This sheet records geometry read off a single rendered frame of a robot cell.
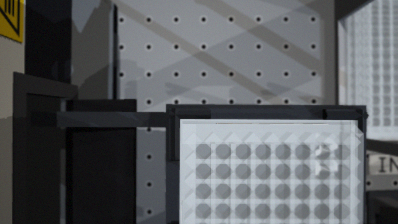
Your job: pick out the dark grey regrip nest plate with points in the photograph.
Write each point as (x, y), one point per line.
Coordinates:
(381, 206)

